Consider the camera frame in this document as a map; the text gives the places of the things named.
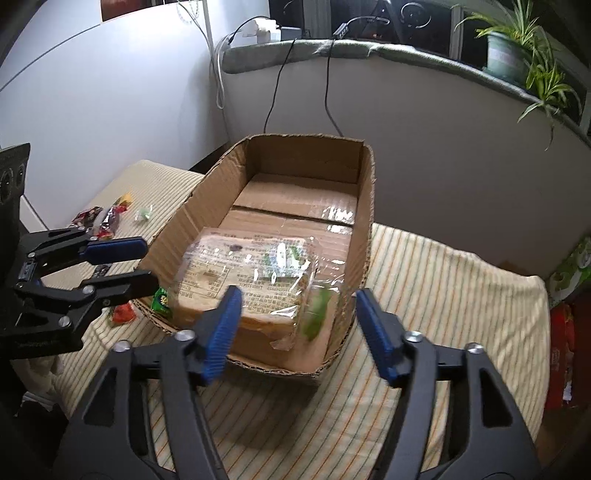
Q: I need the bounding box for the black tripod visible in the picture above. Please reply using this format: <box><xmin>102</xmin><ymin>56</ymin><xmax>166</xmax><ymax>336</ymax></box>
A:
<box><xmin>365</xmin><ymin>0</ymin><xmax>402</xmax><ymax>40</ymax></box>

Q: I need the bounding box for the clear bag of sliced bread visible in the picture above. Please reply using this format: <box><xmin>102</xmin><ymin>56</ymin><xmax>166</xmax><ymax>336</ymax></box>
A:
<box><xmin>173</xmin><ymin>226</ymin><xmax>345</xmax><ymax>352</ymax></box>

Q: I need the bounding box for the red and black snack packet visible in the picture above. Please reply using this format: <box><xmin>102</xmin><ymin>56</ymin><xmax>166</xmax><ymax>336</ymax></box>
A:
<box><xmin>92</xmin><ymin>206</ymin><xmax>123</xmax><ymax>241</ymax></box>

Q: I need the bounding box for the dark red snack packet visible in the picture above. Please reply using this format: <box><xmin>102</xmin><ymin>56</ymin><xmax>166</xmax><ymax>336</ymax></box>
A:
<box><xmin>71</xmin><ymin>207</ymin><xmax>103</xmax><ymax>228</ymax></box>

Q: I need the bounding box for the green snack packet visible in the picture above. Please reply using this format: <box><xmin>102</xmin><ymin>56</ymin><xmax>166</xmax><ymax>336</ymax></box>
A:
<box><xmin>152</xmin><ymin>286</ymin><xmax>174</xmax><ymax>319</ymax></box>

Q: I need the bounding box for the striped bed sheet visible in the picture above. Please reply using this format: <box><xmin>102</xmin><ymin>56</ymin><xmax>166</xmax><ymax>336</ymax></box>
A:
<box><xmin>9</xmin><ymin>159</ymin><xmax>552</xmax><ymax>480</ymax></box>

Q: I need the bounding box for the green printed carton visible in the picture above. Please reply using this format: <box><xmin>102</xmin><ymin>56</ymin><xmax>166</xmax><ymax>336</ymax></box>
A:
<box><xmin>547</xmin><ymin>235</ymin><xmax>591</xmax><ymax>305</ymax></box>

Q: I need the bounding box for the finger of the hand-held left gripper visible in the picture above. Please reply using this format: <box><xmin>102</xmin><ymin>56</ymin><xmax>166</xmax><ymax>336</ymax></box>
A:
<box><xmin>19</xmin><ymin>225</ymin><xmax>149</xmax><ymax>278</ymax></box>
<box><xmin>13</xmin><ymin>269</ymin><xmax>159</xmax><ymax>334</ymax></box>

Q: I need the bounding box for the black cable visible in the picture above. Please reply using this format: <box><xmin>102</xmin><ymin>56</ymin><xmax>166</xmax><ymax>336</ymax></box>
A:
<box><xmin>324</xmin><ymin>37</ymin><xmax>347</xmax><ymax>138</ymax></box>
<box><xmin>263</xmin><ymin>38</ymin><xmax>298</xmax><ymax>136</ymax></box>

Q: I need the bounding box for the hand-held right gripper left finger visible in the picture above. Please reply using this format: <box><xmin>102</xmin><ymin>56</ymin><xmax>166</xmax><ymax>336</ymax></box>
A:
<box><xmin>55</xmin><ymin>285</ymin><xmax>244</xmax><ymax>480</ymax></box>

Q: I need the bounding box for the spider plant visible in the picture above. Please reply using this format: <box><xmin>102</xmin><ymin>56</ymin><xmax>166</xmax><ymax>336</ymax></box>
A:
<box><xmin>455</xmin><ymin>0</ymin><xmax>583</xmax><ymax>151</ymax></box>

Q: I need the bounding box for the cardboard box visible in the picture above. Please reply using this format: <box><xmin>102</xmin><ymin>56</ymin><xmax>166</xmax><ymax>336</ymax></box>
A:
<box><xmin>131</xmin><ymin>133</ymin><xmax>376</xmax><ymax>386</ymax></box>

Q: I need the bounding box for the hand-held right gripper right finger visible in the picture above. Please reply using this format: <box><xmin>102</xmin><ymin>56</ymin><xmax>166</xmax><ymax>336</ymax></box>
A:
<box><xmin>355</xmin><ymin>288</ymin><xmax>541</xmax><ymax>480</ymax></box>

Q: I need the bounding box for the white power adapter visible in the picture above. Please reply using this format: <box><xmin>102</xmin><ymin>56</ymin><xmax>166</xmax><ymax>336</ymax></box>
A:
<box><xmin>239</xmin><ymin>17</ymin><xmax>281</xmax><ymax>43</ymax></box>

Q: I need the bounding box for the pale green flowerpot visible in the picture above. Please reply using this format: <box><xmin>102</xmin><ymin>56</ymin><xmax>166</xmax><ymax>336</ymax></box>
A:
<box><xmin>485</xmin><ymin>31</ymin><xmax>532</xmax><ymax>84</ymax></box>

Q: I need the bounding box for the red carton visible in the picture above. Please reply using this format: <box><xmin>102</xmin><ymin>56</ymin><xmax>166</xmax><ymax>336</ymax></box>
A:
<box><xmin>545</xmin><ymin>300</ymin><xmax>591</xmax><ymax>411</ymax></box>

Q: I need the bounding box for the white cable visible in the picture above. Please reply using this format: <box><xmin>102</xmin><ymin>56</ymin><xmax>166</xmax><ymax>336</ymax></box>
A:
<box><xmin>182</xmin><ymin>0</ymin><xmax>228</xmax><ymax>110</ymax></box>

